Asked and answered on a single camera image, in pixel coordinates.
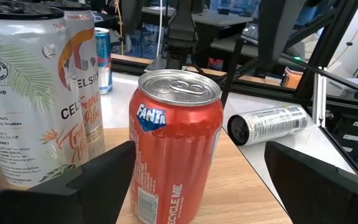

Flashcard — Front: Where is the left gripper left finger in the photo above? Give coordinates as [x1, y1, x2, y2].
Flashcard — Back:
[0, 140, 136, 224]

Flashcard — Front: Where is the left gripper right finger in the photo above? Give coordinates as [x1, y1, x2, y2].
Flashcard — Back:
[264, 141, 358, 224]

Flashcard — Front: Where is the red soda can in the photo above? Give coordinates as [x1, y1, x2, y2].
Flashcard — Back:
[128, 68, 224, 224]

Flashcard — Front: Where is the blue Red Bull can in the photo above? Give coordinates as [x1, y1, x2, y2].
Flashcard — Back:
[94, 27, 114, 95]

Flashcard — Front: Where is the silver aluminium profile post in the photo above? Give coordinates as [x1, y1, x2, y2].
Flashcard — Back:
[311, 67, 328, 127]

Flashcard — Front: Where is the silver slim beverage can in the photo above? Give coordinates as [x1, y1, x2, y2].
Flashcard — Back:
[227, 105, 310, 147]

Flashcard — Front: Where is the computer keyboard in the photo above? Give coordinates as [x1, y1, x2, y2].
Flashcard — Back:
[241, 23, 260, 41]

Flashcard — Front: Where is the white beverage can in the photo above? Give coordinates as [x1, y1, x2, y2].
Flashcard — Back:
[0, 0, 90, 189]

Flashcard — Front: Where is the wooden shelf black metal frame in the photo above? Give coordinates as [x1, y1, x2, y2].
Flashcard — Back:
[0, 37, 358, 224]

